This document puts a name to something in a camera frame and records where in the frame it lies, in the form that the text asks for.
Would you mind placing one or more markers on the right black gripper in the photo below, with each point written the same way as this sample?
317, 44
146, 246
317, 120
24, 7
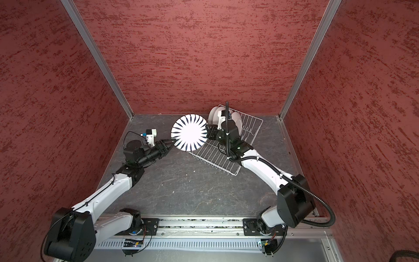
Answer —
211, 131

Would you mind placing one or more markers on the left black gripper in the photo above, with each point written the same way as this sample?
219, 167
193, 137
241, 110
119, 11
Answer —
162, 148

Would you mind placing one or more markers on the blue striped white plate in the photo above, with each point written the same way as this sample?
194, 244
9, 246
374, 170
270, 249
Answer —
189, 132

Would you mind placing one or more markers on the green red rimmed plate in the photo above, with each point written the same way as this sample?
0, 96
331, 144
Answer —
236, 117

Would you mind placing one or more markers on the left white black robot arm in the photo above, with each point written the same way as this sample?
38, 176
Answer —
76, 231

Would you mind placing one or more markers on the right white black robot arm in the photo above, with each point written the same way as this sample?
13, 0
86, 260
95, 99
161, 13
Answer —
295, 200

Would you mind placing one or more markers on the white plate rearmost in rack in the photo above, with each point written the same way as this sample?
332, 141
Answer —
210, 116

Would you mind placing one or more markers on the left base circuit board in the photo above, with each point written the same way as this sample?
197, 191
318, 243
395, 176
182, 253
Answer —
133, 243

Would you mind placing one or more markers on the base circuit board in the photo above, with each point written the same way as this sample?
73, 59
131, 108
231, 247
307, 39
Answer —
268, 246
133, 243

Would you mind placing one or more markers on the right base circuit board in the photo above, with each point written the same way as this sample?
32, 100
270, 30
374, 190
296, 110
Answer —
268, 246

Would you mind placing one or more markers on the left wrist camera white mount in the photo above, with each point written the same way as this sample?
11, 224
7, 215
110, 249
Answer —
149, 136

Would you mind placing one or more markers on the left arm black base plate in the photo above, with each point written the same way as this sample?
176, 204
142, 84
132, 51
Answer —
150, 226

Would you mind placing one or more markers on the aluminium mounting rail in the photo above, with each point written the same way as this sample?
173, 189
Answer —
223, 227

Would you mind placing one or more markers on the slotted grey cable duct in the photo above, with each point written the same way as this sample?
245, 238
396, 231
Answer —
234, 245

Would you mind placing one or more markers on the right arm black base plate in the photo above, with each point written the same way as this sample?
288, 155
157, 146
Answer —
256, 227

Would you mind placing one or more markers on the left aluminium corner post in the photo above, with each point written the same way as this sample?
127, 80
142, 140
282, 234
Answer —
85, 34

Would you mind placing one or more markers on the aluminium corner post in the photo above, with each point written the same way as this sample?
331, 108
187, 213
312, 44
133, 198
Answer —
320, 33
85, 34

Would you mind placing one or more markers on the right aluminium corner post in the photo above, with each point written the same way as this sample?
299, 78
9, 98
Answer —
320, 33

